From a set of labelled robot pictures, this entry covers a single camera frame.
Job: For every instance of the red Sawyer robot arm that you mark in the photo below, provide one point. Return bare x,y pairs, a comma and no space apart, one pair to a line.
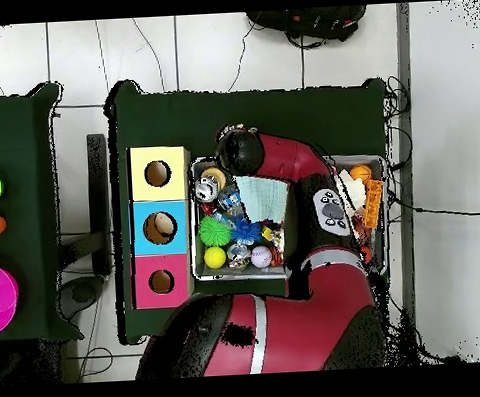
302,323

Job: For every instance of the silver mesh bin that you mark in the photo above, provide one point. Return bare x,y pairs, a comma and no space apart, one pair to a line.
236,275

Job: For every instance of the wooden three-hole box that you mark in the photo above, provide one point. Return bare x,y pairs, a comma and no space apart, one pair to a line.
159,194

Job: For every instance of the mint green muslin cloth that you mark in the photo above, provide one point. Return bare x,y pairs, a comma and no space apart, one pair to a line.
264,199

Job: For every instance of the blue spiky ball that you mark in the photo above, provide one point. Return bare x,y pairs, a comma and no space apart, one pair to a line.
245,230

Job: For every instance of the crushed drink can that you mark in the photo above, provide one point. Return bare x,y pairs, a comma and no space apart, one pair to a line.
206,189

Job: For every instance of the green spiky ball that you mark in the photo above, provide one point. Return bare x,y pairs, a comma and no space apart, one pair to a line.
214,230

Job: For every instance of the white baseball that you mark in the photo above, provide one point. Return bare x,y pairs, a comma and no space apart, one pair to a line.
261,257

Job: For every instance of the yellow ball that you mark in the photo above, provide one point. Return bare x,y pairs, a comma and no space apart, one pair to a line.
215,257

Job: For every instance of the dark green table cloth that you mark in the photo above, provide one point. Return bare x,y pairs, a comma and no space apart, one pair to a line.
259,109

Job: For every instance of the orange toy basketball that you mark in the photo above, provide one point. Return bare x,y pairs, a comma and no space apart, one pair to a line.
361,173

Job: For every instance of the orange plastic grid tray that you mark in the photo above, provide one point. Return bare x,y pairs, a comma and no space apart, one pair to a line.
372,203

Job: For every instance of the green-clothed side table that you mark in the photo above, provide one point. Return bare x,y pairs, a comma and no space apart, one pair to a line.
17,158

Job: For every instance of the magenta plastic bowl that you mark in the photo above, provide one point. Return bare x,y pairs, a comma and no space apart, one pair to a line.
0,295

